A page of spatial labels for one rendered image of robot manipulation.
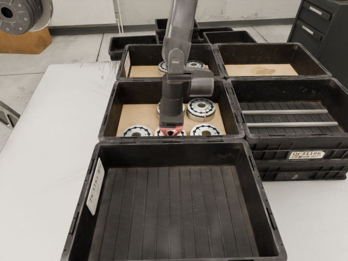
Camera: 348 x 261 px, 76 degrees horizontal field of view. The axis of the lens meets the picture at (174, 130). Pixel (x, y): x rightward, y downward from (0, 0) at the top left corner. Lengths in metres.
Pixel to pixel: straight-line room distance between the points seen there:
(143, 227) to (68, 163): 0.44
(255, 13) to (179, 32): 3.74
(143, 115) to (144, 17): 3.11
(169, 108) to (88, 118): 0.55
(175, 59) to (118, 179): 0.36
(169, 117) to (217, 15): 3.50
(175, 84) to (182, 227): 0.34
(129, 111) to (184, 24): 0.42
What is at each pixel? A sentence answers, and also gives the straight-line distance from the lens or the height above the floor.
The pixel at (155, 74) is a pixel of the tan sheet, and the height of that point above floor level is 0.83.
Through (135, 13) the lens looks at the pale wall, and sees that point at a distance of 3.84.
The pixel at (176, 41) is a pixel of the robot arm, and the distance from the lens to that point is 0.53.
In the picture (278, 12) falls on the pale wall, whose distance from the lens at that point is 4.43.
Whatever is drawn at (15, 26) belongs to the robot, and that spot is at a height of 1.09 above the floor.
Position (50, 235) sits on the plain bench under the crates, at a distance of 0.79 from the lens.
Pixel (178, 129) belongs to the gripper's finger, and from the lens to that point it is 0.62.
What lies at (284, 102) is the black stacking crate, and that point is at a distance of 0.98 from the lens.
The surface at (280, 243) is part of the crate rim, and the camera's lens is 0.50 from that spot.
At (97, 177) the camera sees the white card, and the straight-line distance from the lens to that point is 0.58.
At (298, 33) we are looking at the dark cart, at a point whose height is 0.57.
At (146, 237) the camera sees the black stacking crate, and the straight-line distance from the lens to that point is 0.57.
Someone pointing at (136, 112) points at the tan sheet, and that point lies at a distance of 0.84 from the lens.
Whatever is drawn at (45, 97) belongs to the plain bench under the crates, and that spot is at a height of 0.70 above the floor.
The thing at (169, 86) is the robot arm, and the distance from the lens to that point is 0.55.
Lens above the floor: 1.36
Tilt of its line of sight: 45 degrees down
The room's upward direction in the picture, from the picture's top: straight up
